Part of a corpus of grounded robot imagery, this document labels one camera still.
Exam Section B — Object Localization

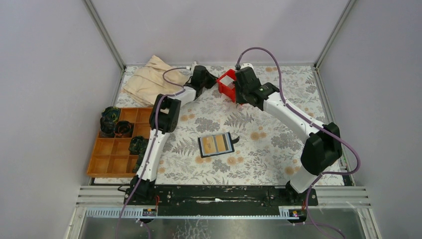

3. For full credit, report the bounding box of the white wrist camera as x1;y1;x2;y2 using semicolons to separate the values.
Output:
186;61;198;71
235;63;254;70

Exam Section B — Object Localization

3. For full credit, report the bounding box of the wooden compartment tray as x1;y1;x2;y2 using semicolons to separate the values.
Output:
87;108;152;178

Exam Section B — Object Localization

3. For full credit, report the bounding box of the floral patterned table mat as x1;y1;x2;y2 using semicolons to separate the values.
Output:
156;66;328;186

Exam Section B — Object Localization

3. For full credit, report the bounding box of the beige folded cloth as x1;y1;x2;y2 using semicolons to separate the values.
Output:
122;55;189;107

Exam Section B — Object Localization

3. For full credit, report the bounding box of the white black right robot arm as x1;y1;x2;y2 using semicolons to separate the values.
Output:
234;65;343;205

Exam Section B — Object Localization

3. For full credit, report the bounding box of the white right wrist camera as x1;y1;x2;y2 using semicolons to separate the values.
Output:
235;63;254;70

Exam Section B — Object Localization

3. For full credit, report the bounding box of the black leather card holder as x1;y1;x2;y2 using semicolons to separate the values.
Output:
198;132;240;158

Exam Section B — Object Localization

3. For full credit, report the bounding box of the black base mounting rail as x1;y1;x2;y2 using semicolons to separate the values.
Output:
123;184;319;217

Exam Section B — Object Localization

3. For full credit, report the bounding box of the orange credit card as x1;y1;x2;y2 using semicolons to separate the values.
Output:
202;136;217;155

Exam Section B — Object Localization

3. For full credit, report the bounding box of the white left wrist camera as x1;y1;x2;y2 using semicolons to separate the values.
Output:
186;61;198;71

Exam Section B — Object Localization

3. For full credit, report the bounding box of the red plastic bin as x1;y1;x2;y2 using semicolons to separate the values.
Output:
216;69;237;104

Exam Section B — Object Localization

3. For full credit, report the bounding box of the dark green rolled cloth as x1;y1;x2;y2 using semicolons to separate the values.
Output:
101;106;121;122

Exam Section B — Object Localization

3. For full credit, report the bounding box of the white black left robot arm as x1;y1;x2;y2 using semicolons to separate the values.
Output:
124;65;217;205

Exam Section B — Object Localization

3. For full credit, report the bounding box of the stack of credit cards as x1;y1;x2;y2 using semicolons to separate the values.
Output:
220;75;234;89

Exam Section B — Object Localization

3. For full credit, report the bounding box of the dark floral rolled cloth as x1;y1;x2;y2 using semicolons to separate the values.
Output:
99;117;115;138

